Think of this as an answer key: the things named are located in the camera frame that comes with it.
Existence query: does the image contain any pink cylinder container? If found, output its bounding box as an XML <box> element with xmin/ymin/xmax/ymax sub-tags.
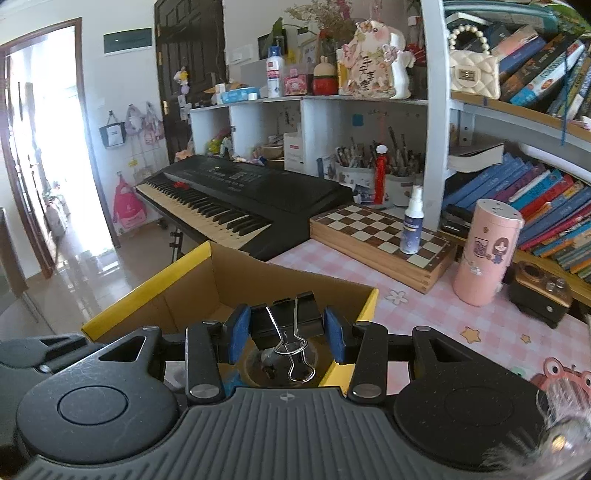
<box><xmin>453</xmin><ymin>199</ymin><xmax>525</xmax><ymax>307</ymax></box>

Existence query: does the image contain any wooden chess board box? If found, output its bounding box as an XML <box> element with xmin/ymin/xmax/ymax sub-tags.
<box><xmin>310</xmin><ymin>204</ymin><xmax>457</xmax><ymax>294</ymax></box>

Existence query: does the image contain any dark wooden door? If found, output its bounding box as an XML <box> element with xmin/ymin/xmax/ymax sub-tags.
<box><xmin>154</xmin><ymin>0</ymin><xmax>228</xmax><ymax>162</ymax></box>

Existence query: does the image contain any white lotion bottle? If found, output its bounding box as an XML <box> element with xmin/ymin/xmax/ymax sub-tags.
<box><xmin>266</xmin><ymin>45</ymin><xmax>284</xmax><ymax>98</ymax></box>

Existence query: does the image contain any yellow tape roll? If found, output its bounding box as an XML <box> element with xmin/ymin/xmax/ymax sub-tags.
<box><xmin>238</xmin><ymin>339</ymin><xmax>332</xmax><ymax>388</ymax></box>

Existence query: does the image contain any pink backpack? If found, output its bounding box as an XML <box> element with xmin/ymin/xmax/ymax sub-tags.
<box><xmin>113</xmin><ymin>172</ymin><xmax>147</xmax><ymax>230</ymax></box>

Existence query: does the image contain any brown vintage radio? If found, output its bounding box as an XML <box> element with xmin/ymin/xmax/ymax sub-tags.
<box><xmin>508</xmin><ymin>261</ymin><xmax>573</xmax><ymax>329</ymax></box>

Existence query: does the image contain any yellow cardboard box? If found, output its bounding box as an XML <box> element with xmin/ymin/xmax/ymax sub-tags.
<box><xmin>80</xmin><ymin>240</ymin><xmax>381</xmax><ymax>398</ymax></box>

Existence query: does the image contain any black electronic keyboard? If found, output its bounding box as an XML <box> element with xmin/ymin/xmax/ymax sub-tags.
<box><xmin>135</xmin><ymin>155</ymin><xmax>353</xmax><ymax>261</ymax></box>

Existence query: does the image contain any white pen holder cup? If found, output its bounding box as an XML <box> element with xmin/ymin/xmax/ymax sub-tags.
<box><xmin>335</xmin><ymin>159</ymin><xmax>416</xmax><ymax>208</ymax></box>

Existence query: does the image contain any pink cartoon desk mat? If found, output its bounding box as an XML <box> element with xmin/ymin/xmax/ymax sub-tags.
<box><xmin>271</xmin><ymin>240</ymin><xmax>590</xmax><ymax>380</ymax></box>

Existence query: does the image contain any white shelf unit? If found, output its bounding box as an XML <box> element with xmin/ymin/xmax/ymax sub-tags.
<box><xmin>188</xmin><ymin>94</ymin><xmax>431</xmax><ymax>209</ymax></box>

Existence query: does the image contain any white spray bottle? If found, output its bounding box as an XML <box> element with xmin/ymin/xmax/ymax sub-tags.
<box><xmin>400</xmin><ymin>185</ymin><xmax>425</xmax><ymax>255</ymax></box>

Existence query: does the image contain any row of books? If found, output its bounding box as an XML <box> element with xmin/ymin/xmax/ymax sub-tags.
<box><xmin>440</xmin><ymin>153</ymin><xmax>590</xmax><ymax>282</ymax></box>

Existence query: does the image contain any white quilted handbag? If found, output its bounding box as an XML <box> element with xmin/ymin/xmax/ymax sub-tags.
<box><xmin>448</xmin><ymin>25</ymin><xmax>501</xmax><ymax>100</ymax></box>

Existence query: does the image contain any black binder clip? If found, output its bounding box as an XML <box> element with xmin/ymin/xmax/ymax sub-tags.
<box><xmin>249</xmin><ymin>292</ymin><xmax>324</xmax><ymax>383</ymax></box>

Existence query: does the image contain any pig ceramic ornament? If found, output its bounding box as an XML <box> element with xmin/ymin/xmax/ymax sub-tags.
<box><xmin>337</xmin><ymin>20</ymin><xmax>416</xmax><ymax>100</ymax></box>

